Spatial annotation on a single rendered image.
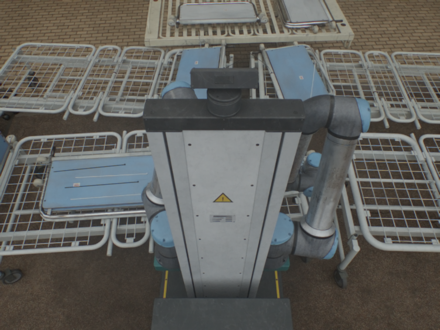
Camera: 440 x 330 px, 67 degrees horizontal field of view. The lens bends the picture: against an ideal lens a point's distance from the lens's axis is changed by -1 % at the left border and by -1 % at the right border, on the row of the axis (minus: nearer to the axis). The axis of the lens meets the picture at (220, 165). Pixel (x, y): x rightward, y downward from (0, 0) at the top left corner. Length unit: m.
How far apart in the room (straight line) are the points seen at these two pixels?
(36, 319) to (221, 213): 1.80
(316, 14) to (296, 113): 2.81
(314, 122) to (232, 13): 2.30
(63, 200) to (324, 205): 1.51
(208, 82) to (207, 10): 2.80
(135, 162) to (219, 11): 1.79
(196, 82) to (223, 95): 0.06
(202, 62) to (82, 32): 2.18
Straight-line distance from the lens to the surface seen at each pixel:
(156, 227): 1.51
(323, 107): 1.21
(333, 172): 1.33
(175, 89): 1.19
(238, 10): 3.45
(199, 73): 0.67
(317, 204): 1.42
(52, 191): 2.28
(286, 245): 1.52
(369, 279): 2.61
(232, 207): 1.00
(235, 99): 0.68
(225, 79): 0.67
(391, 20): 5.18
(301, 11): 3.54
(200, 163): 0.83
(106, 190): 2.17
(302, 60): 3.04
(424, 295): 2.73
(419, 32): 5.09
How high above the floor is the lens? 2.28
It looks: 52 degrees down
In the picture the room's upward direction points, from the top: straight up
